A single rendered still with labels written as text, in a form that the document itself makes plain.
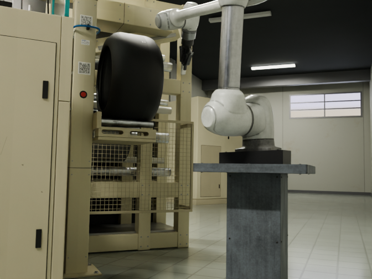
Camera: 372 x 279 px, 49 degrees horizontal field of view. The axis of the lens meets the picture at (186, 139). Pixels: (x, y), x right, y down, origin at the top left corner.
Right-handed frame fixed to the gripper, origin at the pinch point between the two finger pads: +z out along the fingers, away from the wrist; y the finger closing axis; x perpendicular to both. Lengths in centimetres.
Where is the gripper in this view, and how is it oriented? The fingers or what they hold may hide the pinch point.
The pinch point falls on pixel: (183, 69)
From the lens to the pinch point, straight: 262.1
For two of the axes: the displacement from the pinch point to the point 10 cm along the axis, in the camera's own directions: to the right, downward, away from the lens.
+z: -1.3, 8.4, 5.2
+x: -8.2, 2.0, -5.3
